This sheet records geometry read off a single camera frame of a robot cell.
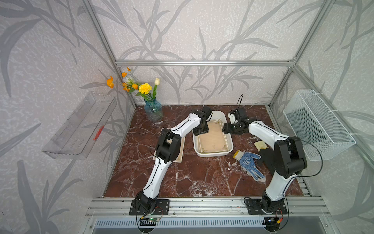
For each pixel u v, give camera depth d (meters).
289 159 0.49
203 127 0.86
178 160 0.91
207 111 0.81
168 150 0.60
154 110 1.04
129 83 0.99
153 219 0.71
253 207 0.73
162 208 0.72
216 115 1.07
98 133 0.65
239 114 0.76
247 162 0.89
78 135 0.68
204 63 1.61
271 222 0.76
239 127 0.70
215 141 0.99
